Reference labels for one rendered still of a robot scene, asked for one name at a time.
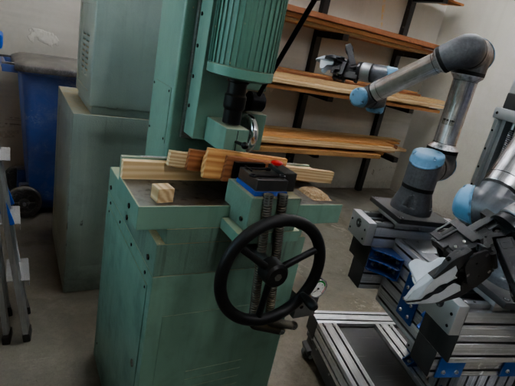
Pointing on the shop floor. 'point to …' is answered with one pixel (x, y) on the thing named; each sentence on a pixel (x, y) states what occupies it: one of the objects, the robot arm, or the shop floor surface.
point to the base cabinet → (175, 322)
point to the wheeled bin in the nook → (37, 125)
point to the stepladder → (15, 270)
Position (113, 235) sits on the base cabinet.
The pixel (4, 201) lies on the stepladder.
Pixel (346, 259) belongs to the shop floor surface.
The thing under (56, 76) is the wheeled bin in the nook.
